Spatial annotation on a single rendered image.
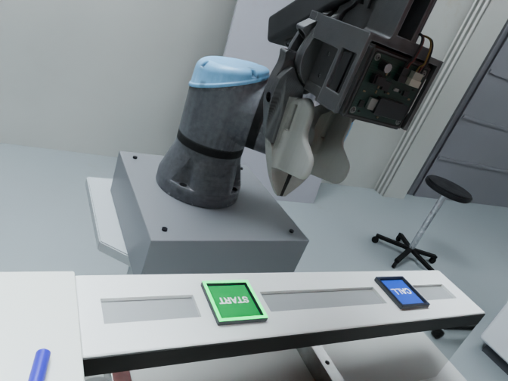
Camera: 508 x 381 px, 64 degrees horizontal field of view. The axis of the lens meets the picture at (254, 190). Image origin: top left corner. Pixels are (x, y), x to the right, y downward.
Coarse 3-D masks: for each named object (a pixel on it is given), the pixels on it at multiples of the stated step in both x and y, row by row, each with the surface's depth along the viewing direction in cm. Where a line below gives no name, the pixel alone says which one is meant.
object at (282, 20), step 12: (300, 0) 33; (312, 0) 32; (324, 0) 30; (336, 0) 29; (348, 0) 29; (276, 12) 36; (288, 12) 35; (300, 12) 33; (276, 24) 36; (288, 24) 34; (276, 36) 36; (288, 36) 36
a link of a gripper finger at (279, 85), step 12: (288, 60) 30; (276, 72) 31; (288, 72) 30; (276, 84) 31; (288, 84) 31; (300, 84) 31; (264, 96) 32; (276, 96) 31; (288, 96) 31; (300, 96) 32; (264, 108) 33; (276, 108) 32; (264, 120) 33; (276, 120) 33; (264, 132) 34; (276, 132) 33
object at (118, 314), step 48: (96, 288) 38; (144, 288) 40; (192, 288) 42; (288, 288) 48; (336, 288) 51; (432, 288) 61; (96, 336) 33; (144, 336) 35; (192, 336) 37; (240, 336) 39
